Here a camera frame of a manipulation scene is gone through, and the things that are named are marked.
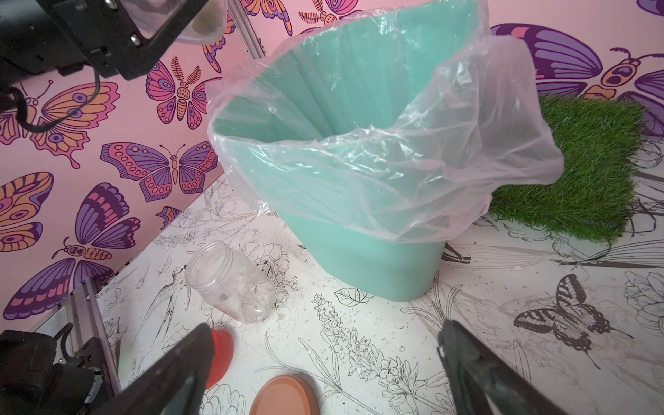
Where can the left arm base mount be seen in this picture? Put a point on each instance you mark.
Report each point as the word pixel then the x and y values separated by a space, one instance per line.
pixel 39 376

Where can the aluminium front rail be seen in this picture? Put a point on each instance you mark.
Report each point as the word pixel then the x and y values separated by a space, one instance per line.
pixel 78 332

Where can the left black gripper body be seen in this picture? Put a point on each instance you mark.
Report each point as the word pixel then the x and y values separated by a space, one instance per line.
pixel 32 43

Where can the teal plastic trash bin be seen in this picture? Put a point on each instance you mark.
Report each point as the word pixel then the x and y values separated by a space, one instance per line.
pixel 334 133

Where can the clear jar of peanuts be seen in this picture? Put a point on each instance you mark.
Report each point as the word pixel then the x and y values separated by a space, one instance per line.
pixel 227 280

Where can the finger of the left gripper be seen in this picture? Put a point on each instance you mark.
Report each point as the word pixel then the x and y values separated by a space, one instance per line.
pixel 108 38

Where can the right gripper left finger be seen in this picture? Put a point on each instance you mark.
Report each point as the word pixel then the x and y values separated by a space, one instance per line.
pixel 173 385

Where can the clear plastic bin liner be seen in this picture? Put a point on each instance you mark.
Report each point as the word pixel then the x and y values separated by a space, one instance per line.
pixel 491 115

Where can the brown-lid peanut jar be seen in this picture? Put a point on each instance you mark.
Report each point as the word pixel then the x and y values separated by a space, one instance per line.
pixel 201 22

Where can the brown jar lid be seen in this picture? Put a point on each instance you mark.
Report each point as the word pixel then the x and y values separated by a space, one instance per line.
pixel 285 395

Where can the red jar lid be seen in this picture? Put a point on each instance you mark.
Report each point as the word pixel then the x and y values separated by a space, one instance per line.
pixel 223 355

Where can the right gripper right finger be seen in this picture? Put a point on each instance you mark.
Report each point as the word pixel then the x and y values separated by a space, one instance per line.
pixel 481 382

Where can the green artificial grass mat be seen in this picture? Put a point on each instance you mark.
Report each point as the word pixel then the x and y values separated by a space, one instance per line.
pixel 593 198

